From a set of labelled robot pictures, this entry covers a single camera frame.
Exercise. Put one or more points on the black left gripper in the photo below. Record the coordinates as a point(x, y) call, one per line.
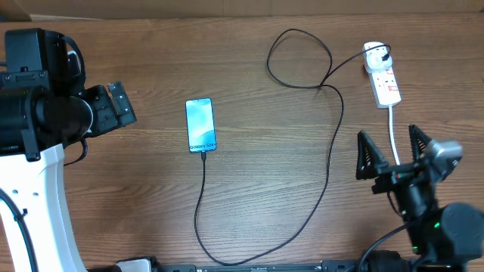
point(112, 117)

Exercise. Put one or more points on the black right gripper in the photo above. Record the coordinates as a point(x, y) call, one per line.
point(388, 173)

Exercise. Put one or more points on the white power strip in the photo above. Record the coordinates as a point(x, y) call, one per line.
point(385, 88)

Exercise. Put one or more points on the Galaxy S24 smartphone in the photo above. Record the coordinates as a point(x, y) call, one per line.
point(200, 125)

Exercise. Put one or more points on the white charger plug adapter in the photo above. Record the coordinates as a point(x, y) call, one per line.
point(377, 57)

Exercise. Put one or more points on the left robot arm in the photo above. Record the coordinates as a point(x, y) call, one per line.
point(46, 107)

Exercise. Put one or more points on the brown cardboard backdrop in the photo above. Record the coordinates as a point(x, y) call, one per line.
point(24, 10)

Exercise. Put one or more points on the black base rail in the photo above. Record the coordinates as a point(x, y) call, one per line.
point(150, 263)

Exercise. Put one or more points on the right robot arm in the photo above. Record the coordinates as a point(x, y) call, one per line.
point(444, 238)

